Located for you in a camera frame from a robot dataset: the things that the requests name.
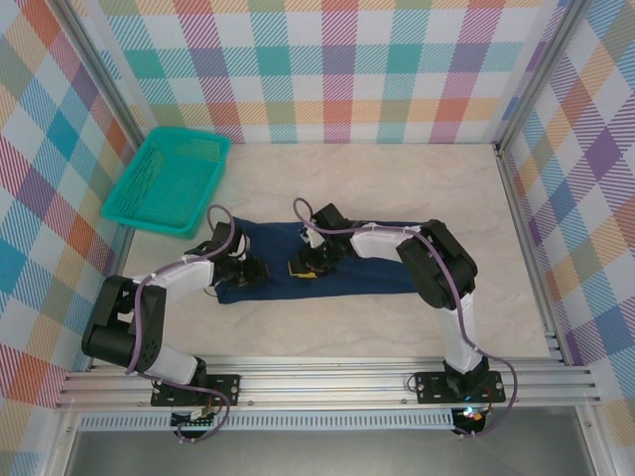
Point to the navy blue t-shirt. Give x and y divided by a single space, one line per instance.
367 277

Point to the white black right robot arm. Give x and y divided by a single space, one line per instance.
382 243

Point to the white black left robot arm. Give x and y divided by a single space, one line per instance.
183 275

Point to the teal plastic basket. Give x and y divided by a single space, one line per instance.
168 188

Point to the left small circuit board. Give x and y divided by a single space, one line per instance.
193 420

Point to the small circuit board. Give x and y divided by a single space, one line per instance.
469 419
193 420

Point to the right small circuit board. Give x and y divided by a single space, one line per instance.
469 419

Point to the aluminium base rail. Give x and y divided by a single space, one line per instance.
322 382

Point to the aluminium right side rail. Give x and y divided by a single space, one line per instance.
526 238

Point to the aluminium left corner post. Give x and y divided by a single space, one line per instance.
99 69

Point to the aluminium corner post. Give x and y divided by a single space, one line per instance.
99 69
541 69

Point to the aluminium right corner post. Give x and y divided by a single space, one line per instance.
541 69

